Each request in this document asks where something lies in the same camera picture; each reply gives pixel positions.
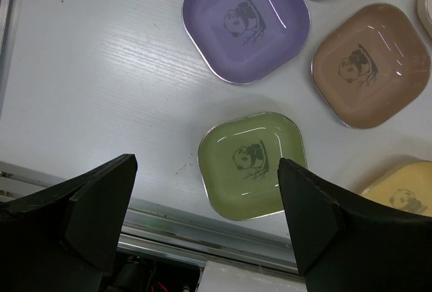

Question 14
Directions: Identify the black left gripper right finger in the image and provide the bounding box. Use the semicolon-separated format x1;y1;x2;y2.
277;158;431;291

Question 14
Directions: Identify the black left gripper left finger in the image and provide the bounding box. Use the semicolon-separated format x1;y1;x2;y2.
1;154;138;291

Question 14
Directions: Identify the yellow square panda plate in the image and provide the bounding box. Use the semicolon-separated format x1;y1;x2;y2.
361;160;431;217

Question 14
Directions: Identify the green plate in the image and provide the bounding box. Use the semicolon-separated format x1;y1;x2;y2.
197;112;307;221

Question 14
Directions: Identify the brown plate centre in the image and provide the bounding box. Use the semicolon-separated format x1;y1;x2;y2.
310;3;431;129

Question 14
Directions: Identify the purple plate left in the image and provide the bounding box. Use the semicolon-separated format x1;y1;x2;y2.
182;0;311;84

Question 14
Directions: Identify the cream plate right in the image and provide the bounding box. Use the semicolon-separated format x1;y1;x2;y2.
416;0;432;37

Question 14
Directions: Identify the aluminium rail frame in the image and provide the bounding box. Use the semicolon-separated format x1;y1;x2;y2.
1;0;296;273

